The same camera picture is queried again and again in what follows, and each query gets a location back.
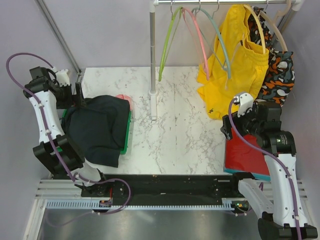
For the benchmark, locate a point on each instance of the pale teal hanger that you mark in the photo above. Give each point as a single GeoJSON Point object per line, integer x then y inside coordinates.
{"type": "Point", "coordinates": [226, 65]}

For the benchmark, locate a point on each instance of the pink hanger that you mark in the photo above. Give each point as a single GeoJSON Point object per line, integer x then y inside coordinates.
{"type": "Point", "coordinates": [200, 51]}

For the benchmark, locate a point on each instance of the green plastic tray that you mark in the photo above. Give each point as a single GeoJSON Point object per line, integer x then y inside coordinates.
{"type": "Point", "coordinates": [126, 135]}

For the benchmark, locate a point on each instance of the yellow shorts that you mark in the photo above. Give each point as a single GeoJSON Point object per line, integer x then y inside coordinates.
{"type": "Point", "coordinates": [248, 63]}

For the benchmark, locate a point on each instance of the green hanger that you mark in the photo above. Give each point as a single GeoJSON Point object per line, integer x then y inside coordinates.
{"type": "Point", "coordinates": [169, 40]}

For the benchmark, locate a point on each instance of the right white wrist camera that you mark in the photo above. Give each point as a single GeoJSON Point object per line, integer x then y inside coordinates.
{"type": "Point", "coordinates": [245, 102]}

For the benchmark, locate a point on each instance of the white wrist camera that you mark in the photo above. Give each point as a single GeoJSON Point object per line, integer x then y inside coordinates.
{"type": "Point", "coordinates": [62, 77]}
{"type": "Point", "coordinates": [245, 102]}

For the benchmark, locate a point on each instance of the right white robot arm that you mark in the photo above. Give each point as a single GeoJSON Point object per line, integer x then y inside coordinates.
{"type": "Point", "coordinates": [258, 125]}

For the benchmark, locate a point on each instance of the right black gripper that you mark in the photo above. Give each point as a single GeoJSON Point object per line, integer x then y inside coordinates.
{"type": "Point", "coordinates": [226, 127]}

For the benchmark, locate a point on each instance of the white cable duct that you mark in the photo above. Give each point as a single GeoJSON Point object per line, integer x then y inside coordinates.
{"type": "Point", "coordinates": [86, 204]}

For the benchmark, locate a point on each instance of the cream hanger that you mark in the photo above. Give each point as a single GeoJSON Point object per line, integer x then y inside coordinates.
{"type": "Point", "coordinates": [260, 29]}

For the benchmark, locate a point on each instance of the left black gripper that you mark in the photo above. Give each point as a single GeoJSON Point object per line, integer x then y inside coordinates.
{"type": "Point", "coordinates": [78, 99]}

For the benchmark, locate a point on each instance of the pink garment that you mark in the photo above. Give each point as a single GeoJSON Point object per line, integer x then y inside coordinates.
{"type": "Point", "coordinates": [127, 98]}

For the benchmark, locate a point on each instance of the metal clothes rack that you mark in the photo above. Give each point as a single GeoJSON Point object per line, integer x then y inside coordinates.
{"type": "Point", "coordinates": [282, 19]}

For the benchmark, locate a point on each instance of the dark navy shorts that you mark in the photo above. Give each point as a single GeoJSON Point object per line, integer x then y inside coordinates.
{"type": "Point", "coordinates": [102, 156]}

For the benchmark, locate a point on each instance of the camouflage patterned shorts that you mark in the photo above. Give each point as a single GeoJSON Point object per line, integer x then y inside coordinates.
{"type": "Point", "coordinates": [280, 76]}

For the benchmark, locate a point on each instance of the beige hanger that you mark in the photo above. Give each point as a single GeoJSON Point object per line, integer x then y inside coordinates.
{"type": "Point", "coordinates": [275, 29]}

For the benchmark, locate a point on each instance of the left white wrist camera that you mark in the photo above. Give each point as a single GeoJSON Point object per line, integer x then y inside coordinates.
{"type": "Point", "coordinates": [62, 77]}

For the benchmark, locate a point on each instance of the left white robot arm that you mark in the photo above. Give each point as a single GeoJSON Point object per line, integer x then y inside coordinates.
{"type": "Point", "coordinates": [48, 91]}

